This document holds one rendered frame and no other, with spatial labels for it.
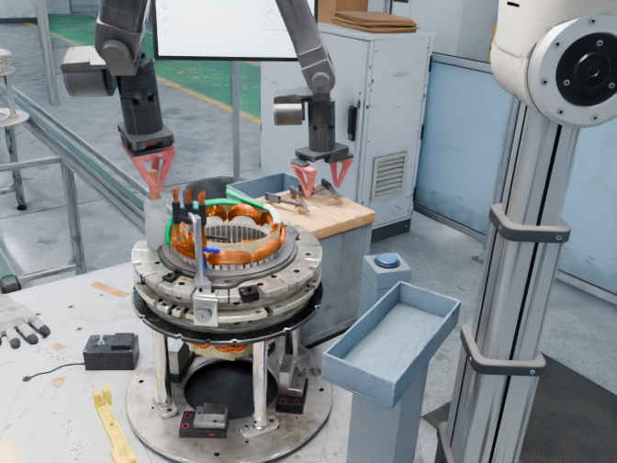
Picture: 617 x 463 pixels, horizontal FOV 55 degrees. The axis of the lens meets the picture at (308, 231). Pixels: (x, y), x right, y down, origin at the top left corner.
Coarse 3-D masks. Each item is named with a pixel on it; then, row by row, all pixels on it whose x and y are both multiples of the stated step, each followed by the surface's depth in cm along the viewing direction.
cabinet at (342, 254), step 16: (368, 224) 127; (320, 240) 120; (336, 240) 123; (352, 240) 126; (368, 240) 129; (336, 256) 125; (352, 256) 128; (336, 272) 126; (352, 272) 130; (336, 288) 128; (352, 288) 132; (336, 304) 130; (352, 304) 134; (320, 320) 129; (336, 320) 132; (352, 320) 136; (304, 336) 127; (320, 336) 131; (336, 336) 134
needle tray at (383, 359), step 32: (416, 288) 99; (384, 320) 96; (416, 320) 97; (448, 320) 91; (352, 352) 88; (384, 352) 89; (416, 352) 89; (352, 384) 80; (384, 384) 77; (416, 384) 90; (352, 416) 93; (384, 416) 89; (416, 416) 96; (352, 448) 95; (384, 448) 91
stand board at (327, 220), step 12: (288, 192) 135; (276, 204) 128; (288, 204) 129; (312, 204) 129; (324, 204) 130; (336, 204) 130; (348, 204) 130; (288, 216) 123; (300, 216) 123; (312, 216) 123; (324, 216) 124; (336, 216) 124; (348, 216) 124; (360, 216) 124; (372, 216) 127; (312, 228) 118; (324, 228) 119; (336, 228) 121; (348, 228) 123
